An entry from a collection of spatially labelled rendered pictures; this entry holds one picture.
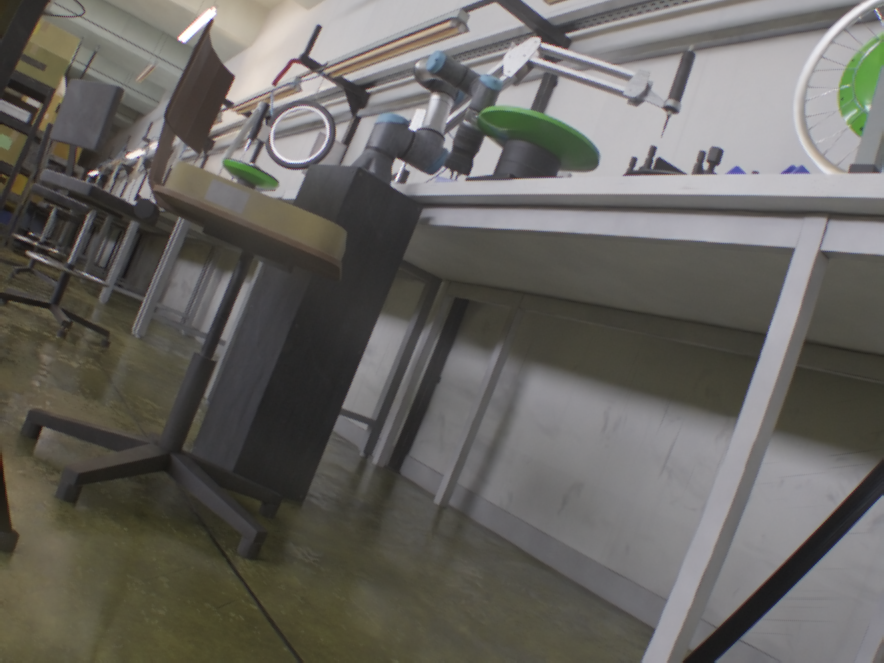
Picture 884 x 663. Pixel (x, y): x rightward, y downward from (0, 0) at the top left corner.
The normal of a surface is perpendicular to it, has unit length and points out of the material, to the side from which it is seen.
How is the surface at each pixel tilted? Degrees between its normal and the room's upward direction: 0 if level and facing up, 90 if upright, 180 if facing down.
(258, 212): 90
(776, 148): 90
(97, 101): 96
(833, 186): 90
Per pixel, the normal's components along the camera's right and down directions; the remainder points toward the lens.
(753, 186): -0.78, -0.36
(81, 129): -0.47, -0.15
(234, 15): 0.51, 0.14
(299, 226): 0.11, -0.04
